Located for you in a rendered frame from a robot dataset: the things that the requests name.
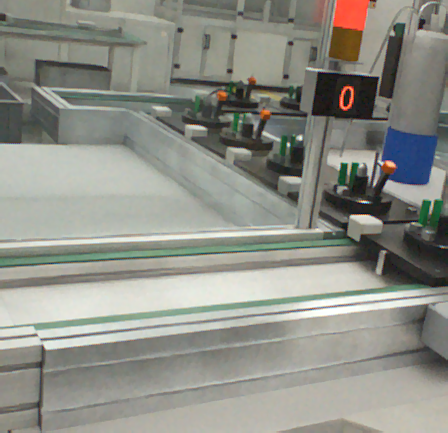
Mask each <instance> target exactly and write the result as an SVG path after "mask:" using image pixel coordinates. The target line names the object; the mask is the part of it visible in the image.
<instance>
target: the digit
mask: <svg viewBox="0 0 448 433"><path fill-rule="evenodd" d="M360 84H361V78H354V77H341V76H337V84H336V90H335V96H334V103H333V109H332V114H352V115H355V113H356V108H357V102H358V95H359V89H360Z"/></svg>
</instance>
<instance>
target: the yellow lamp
mask: <svg viewBox="0 0 448 433"><path fill-rule="evenodd" d="M363 34H364V31H363V30H356V29H349V28H342V26H333V29H332V35H331V42H330V49H329V55H328V56H329V57H331V58H335V59H341V60H349V61H358V58H359V52H360V47H361V40H363Z"/></svg>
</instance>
